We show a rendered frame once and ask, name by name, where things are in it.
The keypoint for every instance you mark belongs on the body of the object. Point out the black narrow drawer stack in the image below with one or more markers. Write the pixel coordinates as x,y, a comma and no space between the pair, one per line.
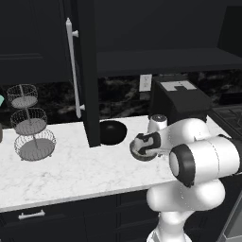
135,217

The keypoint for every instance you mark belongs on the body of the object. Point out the white wall socket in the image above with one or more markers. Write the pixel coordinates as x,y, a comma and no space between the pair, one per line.
145,82

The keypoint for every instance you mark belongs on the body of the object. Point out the black drawer front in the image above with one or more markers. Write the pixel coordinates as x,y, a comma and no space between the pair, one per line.
78,211

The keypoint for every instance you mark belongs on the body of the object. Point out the black base cupboard door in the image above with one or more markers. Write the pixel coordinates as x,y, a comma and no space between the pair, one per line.
47,233

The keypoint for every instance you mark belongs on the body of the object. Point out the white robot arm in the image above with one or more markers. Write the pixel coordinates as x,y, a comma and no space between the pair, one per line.
201,157

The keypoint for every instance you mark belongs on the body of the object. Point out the black open cabinet door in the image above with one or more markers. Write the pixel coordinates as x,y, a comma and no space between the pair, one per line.
90,78

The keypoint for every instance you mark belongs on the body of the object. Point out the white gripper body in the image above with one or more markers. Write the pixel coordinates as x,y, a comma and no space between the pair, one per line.
147,146

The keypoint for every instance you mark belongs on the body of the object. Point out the teal object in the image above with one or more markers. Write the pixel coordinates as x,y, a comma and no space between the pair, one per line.
1,101

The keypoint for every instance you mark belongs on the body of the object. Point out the black hob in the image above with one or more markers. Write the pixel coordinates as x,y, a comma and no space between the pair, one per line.
228,118

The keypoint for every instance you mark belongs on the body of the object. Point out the black open wall cabinet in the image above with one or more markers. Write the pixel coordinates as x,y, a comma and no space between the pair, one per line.
164,60

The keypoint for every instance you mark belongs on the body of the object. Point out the black coffee machine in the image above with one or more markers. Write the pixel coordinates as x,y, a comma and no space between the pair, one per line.
179,97

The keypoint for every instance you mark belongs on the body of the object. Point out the small grey bowl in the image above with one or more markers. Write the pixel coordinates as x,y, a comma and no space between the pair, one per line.
136,152

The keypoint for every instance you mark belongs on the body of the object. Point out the black closed cabinet door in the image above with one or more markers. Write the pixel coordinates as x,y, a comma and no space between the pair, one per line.
31,41

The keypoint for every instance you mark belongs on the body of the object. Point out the large black bowl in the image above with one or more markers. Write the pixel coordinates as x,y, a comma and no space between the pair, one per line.
112,133

